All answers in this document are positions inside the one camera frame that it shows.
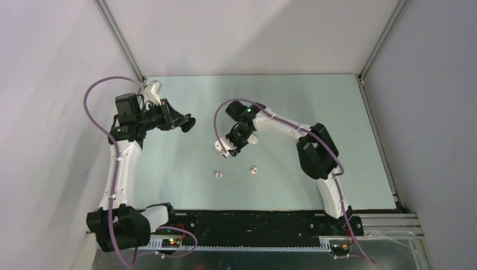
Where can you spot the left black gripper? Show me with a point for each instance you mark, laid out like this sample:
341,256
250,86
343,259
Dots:
171,118

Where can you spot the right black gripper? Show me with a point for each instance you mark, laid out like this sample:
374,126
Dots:
239,146

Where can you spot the black earbud charging case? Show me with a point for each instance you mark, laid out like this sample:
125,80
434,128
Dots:
187,126

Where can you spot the white earbud charging case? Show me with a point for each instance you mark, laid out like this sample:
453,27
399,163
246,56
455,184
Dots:
253,139

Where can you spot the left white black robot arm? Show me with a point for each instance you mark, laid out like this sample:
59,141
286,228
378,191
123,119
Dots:
123,171

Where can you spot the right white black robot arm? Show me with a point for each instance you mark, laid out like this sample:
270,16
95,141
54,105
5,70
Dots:
318,155

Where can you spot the left controller board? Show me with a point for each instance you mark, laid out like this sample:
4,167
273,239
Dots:
170,243

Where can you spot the controller board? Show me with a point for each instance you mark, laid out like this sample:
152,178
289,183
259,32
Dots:
170,243
341,250

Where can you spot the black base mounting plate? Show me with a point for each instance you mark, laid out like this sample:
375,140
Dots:
263,229

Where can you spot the right controller board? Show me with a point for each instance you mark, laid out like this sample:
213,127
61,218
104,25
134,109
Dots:
341,250

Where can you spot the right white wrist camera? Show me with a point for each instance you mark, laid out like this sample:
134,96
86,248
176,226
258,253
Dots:
223,147

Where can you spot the aluminium frame rail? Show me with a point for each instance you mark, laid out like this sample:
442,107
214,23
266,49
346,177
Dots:
376,225

